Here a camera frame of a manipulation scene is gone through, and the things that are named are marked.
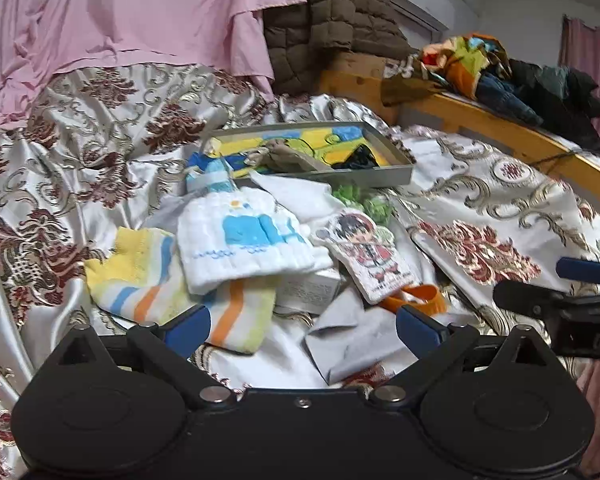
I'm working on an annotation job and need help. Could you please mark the wooden bed frame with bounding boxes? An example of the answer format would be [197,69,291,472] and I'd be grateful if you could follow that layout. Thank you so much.
[320,55,600,226]

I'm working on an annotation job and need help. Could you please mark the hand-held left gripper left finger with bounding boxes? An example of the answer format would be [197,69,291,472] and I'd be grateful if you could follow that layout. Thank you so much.
[54,304,234,409]

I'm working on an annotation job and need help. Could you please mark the pink curtain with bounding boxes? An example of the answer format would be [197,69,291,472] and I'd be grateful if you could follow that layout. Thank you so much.
[559,15,600,161]

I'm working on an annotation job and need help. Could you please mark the brown quilted jacket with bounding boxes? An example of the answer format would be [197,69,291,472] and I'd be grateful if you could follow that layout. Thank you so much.
[262,0,421,97]

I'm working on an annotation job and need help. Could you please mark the floral patterned satin blanket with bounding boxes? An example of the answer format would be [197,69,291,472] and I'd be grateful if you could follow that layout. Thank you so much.
[0,60,600,480]

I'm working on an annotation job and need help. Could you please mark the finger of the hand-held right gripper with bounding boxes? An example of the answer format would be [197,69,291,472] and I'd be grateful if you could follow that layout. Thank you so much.
[556,257,600,287]
[493,280,567,319]

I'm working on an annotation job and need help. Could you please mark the pink bed sheet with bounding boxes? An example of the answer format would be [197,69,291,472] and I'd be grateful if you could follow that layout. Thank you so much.
[0,0,308,126]

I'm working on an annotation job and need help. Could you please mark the green scrunchie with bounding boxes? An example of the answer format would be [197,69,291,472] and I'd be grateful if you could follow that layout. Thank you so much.
[332,185,396,226]

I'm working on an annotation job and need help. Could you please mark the grey brown sock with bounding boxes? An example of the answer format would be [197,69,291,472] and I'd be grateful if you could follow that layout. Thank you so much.
[245,139,331,174]

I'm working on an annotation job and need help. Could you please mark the orange band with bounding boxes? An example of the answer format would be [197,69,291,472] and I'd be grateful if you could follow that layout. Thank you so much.
[380,284,447,319]

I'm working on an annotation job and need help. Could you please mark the grey tray box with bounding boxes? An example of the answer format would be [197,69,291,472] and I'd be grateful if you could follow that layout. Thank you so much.
[202,121,415,189]

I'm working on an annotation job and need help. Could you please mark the blue white striped pouch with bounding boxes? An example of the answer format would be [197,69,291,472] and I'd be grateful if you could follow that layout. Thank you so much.
[186,152,239,196]

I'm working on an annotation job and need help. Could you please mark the grey face mask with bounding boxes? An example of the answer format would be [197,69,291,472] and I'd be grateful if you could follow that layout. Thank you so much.
[304,290,461,386]

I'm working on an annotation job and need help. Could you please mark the medallion patterned satin pillowcase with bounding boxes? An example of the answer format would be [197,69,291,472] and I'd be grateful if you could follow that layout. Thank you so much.
[395,125,600,321]

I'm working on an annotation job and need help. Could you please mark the colourful clothes pile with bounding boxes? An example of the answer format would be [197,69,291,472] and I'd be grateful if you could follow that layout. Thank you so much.
[382,32,513,106]

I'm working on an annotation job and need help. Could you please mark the black cloth item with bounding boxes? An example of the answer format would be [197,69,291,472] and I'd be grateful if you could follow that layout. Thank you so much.
[332,144,381,170]

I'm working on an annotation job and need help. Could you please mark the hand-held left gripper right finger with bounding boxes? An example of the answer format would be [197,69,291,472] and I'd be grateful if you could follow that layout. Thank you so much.
[370,304,557,407]

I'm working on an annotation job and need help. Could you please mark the pastel striped sock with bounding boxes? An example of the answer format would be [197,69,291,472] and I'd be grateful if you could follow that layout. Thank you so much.
[84,226,277,354]

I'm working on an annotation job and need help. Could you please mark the white cloth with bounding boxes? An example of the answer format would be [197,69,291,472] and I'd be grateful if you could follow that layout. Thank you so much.
[250,170,346,226]

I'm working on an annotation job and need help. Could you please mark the white towel with blue print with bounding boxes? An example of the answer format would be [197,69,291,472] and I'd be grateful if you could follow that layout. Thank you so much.
[176,191,334,295]

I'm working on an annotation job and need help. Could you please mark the cartoon printed pouch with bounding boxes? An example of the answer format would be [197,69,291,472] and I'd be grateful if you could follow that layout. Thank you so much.
[310,211,417,305]

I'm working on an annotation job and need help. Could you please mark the dark clothes pile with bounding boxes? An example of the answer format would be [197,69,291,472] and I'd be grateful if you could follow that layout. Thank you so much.
[475,59,600,152]

